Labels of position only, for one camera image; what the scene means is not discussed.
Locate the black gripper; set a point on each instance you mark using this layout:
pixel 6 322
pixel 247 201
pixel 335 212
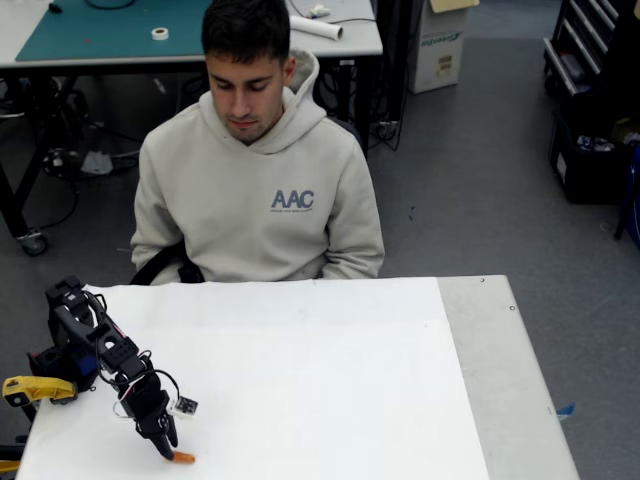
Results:
pixel 156 424

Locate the small orange object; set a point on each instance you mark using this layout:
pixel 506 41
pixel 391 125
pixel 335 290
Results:
pixel 185 457

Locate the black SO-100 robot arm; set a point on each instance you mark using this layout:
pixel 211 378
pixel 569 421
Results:
pixel 75 325

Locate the yellow table clamp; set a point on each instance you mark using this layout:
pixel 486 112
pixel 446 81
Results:
pixel 40 387
pixel 9 466

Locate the workbench caster wheel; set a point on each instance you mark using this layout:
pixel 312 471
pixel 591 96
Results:
pixel 34 244

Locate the man in beige hoodie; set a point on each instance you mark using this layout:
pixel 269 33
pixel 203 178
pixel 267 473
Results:
pixel 250 210

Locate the white bag on floor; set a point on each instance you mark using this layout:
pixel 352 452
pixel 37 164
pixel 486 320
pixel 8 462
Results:
pixel 96 162

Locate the blue tape piece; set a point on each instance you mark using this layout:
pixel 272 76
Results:
pixel 566 410

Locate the white tape roll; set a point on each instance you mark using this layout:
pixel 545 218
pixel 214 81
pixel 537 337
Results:
pixel 160 33

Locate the grey workbench with black legs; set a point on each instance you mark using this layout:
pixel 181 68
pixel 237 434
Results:
pixel 15 55

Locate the green cutting mat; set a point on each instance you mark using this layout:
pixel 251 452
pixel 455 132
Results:
pixel 90 30

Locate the white paper roll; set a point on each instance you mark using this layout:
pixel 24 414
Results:
pixel 320 27

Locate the small black object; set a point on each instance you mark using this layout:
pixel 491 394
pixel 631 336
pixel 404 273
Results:
pixel 54 7

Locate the small white crumpled object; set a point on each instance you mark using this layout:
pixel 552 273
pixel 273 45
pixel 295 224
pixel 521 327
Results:
pixel 318 9

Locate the white cardboard box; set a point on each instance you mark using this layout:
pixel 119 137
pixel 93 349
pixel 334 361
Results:
pixel 437 50

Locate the black storage crate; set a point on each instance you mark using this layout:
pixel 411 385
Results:
pixel 585 175

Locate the manila folder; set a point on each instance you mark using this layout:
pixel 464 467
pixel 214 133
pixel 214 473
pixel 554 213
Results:
pixel 450 4

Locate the black tool drawer cabinet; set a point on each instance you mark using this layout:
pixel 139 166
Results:
pixel 575 45

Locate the small gripper camera board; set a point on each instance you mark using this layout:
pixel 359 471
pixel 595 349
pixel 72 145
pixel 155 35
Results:
pixel 184 405

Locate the blue chair frame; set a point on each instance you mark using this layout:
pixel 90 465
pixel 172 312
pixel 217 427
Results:
pixel 631 200

